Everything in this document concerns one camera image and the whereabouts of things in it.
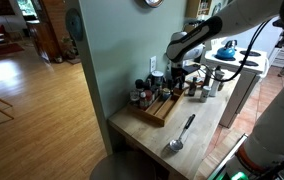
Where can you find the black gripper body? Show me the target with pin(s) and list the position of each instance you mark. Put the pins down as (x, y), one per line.
(178, 71)

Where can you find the glass jar golden lid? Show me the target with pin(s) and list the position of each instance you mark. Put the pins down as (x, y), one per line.
(166, 94)

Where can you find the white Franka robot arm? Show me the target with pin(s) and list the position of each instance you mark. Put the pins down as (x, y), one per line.
(248, 13)

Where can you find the black canister white lid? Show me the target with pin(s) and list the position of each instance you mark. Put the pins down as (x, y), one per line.
(157, 78)

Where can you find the wooden organizer tray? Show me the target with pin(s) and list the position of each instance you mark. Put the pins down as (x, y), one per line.
(160, 108)

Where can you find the spice jar black lid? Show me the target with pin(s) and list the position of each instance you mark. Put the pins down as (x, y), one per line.
(139, 84)

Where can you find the dark glass bottle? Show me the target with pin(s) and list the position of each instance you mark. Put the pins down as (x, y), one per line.
(192, 87)

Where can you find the orange white packet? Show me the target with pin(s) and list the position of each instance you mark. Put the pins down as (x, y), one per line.
(197, 80)

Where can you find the dark spice jar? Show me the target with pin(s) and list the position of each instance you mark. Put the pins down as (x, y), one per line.
(156, 91)

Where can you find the white shaker bottle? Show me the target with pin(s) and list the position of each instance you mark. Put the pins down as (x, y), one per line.
(205, 94)

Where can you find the steel pepper grinder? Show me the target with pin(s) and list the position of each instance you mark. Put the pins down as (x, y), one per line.
(208, 77)

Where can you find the red spice jar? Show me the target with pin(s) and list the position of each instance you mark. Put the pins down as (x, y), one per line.
(149, 96)

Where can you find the steel salt grinder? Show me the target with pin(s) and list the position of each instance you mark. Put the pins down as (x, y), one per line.
(217, 85)

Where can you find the spice bottle white cap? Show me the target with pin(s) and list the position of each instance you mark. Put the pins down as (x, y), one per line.
(143, 100)

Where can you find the small dark jar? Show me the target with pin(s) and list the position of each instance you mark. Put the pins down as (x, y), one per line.
(221, 86)

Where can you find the clear glass spice jar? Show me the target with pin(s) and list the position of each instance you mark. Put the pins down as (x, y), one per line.
(134, 97)

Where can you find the blue kettle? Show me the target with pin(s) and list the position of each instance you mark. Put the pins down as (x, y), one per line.
(226, 51)

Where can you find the white stove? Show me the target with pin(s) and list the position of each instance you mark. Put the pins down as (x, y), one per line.
(245, 86)

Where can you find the metal robot mounting stand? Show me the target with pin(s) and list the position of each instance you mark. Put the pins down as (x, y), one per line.
(228, 156)

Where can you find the round grey stool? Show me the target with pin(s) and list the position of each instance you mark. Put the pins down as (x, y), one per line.
(123, 166)

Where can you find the potted plant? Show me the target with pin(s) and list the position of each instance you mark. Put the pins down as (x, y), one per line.
(69, 50)

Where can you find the wooden cabinet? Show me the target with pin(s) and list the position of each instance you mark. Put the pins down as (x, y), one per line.
(48, 33)

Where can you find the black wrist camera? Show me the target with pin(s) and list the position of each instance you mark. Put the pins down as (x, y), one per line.
(192, 68)

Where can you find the white wall outlet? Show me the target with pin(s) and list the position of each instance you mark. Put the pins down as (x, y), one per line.
(152, 64)

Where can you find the wooden wall shelf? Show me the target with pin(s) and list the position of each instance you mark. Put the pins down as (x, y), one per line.
(200, 8)

